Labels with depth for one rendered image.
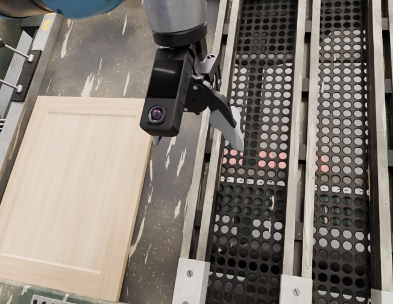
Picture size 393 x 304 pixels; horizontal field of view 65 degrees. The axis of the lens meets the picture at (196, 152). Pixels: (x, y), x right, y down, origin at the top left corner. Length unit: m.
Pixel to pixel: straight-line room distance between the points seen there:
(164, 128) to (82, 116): 0.70
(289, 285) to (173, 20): 0.56
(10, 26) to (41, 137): 0.57
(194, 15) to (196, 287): 0.56
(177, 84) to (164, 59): 0.04
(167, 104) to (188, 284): 0.48
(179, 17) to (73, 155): 0.71
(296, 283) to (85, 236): 0.55
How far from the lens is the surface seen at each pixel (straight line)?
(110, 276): 0.88
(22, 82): 1.22
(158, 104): 0.38
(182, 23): 0.39
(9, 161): 1.15
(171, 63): 0.40
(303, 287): 0.73
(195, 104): 0.44
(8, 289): 1.01
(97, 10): 0.29
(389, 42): 0.97
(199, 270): 0.74
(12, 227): 1.07
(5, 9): 0.41
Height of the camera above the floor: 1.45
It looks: 15 degrees down
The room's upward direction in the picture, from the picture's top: straight up
